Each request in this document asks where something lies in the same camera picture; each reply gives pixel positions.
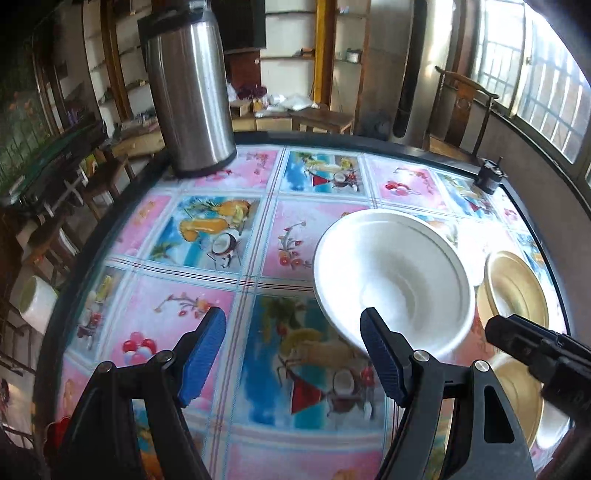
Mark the small white paper bowl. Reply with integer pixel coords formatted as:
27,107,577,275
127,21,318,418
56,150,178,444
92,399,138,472
536,401,570,450

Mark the beige disposable bowl front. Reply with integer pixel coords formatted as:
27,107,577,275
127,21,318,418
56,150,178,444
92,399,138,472
490,352,543,448

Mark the large white paper bowl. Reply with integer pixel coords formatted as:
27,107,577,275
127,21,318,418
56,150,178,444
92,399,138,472
312,209,475,358

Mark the small black table device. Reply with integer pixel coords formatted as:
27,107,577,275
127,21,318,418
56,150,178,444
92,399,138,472
474,157,507,195

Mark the white tape roll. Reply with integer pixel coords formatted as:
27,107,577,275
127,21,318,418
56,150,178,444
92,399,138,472
18,275,58,335

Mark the large floral wall painting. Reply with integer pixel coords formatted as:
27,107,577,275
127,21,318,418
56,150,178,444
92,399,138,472
1,45,52,189

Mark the white standing air conditioner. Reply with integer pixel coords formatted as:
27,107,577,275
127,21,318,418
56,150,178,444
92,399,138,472
355,0,459,146

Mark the colourful fruit print tablecloth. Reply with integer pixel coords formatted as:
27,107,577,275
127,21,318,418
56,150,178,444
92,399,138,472
51,145,567,479

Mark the wooden chair by window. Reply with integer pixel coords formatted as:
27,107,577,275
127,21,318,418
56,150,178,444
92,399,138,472
424,66,500,165

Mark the stainless steel thermos jug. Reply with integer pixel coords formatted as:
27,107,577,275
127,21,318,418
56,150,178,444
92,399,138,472
138,1,236,178

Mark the black wall television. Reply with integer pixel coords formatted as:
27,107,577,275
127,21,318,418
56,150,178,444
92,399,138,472
211,0,266,52

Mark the beige disposable bowl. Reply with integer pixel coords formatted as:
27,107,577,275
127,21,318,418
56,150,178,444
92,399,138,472
490,352,543,448
477,251,549,328

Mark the beige disposable bowl back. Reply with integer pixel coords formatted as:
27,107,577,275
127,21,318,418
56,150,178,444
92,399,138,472
477,251,549,328

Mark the green mahjong table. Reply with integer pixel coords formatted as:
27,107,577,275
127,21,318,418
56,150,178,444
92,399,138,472
1,120,107,212

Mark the red glass scalloped plate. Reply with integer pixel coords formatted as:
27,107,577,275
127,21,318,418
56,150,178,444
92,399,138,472
42,416,71,465

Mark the wooden stool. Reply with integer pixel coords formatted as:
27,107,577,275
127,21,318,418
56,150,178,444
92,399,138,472
82,149,135,221

